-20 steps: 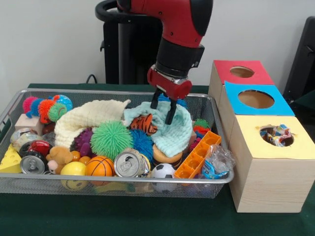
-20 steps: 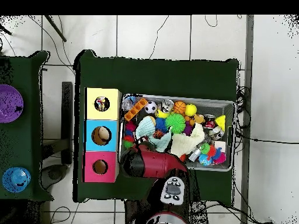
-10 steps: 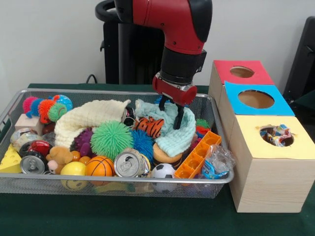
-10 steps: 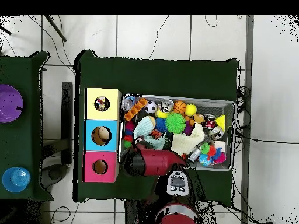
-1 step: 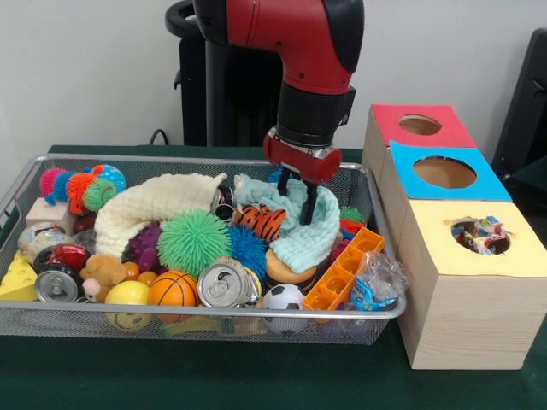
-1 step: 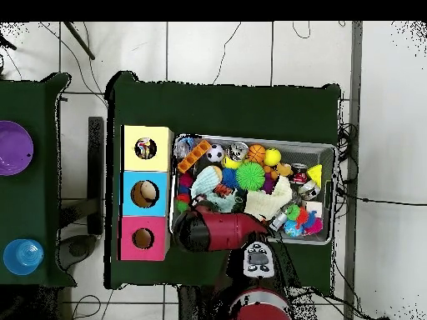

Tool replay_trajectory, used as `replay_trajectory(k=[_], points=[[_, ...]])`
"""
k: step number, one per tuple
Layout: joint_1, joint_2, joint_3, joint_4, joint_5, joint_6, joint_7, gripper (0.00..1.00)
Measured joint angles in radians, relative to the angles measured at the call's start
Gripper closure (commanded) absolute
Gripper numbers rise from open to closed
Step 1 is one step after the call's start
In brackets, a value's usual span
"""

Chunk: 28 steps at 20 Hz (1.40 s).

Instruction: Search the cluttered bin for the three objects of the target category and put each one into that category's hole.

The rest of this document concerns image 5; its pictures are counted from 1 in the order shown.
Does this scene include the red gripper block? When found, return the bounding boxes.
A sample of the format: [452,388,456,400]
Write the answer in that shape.
[263,128,343,226]

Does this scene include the mint green waffle cloth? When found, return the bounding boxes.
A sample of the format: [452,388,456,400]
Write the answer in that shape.
[233,173,341,274]

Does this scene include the green spiky ball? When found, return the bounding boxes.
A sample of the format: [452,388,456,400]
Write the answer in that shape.
[157,211,232,279]

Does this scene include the cream waffle cloth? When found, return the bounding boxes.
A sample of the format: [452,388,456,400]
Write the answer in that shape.
[94,173,228,258]

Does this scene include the white colourful spotted cloth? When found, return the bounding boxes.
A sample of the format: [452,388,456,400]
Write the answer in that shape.
[451,215,512,255]

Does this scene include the wooden three-hole box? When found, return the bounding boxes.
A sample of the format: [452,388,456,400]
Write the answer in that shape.
[362,104,547,371]

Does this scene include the clear mesh bin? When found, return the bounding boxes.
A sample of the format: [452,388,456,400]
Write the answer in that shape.
[0,154,408,347]

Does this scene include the orange tiger striped toy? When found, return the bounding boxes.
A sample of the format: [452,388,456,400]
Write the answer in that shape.
[235,203,288,243]

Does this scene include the round wooden disc toy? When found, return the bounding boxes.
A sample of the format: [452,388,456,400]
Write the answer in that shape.
[265,248,319,286]

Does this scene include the orange plastic gear toy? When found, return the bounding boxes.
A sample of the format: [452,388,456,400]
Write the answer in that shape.
[301,226,386,312]

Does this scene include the small soccer ball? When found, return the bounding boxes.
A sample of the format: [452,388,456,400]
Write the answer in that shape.
[262,284,307,334]

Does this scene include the silver drink can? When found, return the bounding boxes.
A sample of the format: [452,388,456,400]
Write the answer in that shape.
[198,259,257,309]

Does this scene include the clear plastic packet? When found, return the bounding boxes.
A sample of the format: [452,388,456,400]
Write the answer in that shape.
[350,252,409,313]

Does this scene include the small orange basketball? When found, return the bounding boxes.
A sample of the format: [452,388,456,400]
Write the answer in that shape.
[147,271,203,308]

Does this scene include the yellow ball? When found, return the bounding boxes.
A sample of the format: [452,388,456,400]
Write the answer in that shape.
[104,280,152,308]

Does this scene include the small brown teddy bear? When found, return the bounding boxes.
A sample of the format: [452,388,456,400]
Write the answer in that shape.
[80,253,129,302]

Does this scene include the black panel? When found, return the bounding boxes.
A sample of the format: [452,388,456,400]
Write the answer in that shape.
[491,28,547,210]

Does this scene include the yellow wedge block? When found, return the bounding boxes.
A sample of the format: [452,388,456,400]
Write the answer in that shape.
[0,250,39,302]

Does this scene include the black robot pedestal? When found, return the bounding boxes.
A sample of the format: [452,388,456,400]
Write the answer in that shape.
[165,0,296,148]

